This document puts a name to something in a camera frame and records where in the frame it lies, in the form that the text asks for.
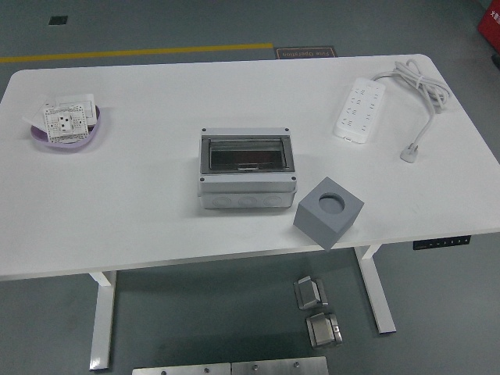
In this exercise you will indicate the grey junction box clear lid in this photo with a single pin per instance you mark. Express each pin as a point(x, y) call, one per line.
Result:
point(246, 187)

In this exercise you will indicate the grey cube with round hole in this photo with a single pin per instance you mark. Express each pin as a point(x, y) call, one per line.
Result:
point(312, 218)

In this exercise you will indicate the small metal block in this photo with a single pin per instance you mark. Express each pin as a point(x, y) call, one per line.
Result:
point(324, 330)
point(310, 293)

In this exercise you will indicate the brown floor sign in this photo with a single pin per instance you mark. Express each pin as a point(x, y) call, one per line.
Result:
point(304, 53)

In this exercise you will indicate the white table leg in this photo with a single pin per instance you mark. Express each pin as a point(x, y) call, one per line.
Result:
point(375, 289)
point(102, 320)

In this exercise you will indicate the yellow floor tape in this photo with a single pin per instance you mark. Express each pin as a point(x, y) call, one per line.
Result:
point(156, 51)

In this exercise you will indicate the purple bowl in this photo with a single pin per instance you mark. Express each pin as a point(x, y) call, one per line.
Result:
point(66, 145)

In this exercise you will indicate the black table control panel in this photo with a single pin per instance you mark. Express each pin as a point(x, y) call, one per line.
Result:
point(441, 242)

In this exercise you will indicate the white plastic plate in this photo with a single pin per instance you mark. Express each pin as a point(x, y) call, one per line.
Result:
point(33, 117)

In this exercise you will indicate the dark floor hatch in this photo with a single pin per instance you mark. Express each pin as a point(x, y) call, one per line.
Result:
point(58, 20)

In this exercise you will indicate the red object with white print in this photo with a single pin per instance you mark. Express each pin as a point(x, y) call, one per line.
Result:
point(492, 31)

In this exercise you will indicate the metal base plate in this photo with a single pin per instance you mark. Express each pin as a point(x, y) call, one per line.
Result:
point(179, 370)
point(279, 366)

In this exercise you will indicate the white wall switch panel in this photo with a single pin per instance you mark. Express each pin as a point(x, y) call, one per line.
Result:
point(88, 107)

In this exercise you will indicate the white wall socket panel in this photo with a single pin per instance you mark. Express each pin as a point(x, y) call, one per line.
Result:
point(64, 123)

